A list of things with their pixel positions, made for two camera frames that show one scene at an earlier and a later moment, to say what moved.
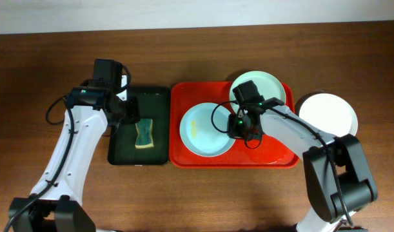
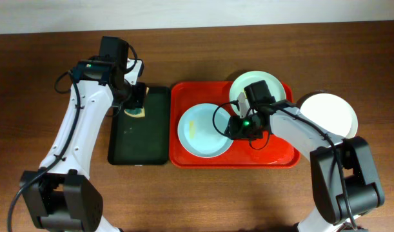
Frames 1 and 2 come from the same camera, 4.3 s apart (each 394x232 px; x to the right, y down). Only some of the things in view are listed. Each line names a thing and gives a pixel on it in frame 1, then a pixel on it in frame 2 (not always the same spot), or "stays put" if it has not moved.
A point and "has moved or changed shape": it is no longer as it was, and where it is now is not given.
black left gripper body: x=130 y=111 to x=135 y=96
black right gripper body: x=238 y=127 stays put
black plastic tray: x=155 y=104 stays put
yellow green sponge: x=145 y=137 has moved or changed shape
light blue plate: x=204 y=130 stays put
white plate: x=329 y=112 stays put
